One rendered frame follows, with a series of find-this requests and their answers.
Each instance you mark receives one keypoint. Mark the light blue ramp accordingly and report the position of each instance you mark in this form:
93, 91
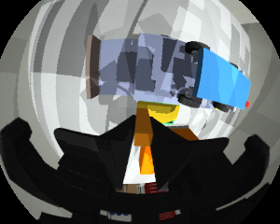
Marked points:
151, 68

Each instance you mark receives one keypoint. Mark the small blue wheeled trolley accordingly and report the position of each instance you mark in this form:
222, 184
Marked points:
216, 80

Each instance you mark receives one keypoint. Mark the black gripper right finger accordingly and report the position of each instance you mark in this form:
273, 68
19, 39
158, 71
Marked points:
171, 152

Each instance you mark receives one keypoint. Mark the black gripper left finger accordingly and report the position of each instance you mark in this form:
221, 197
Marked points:
111, 148

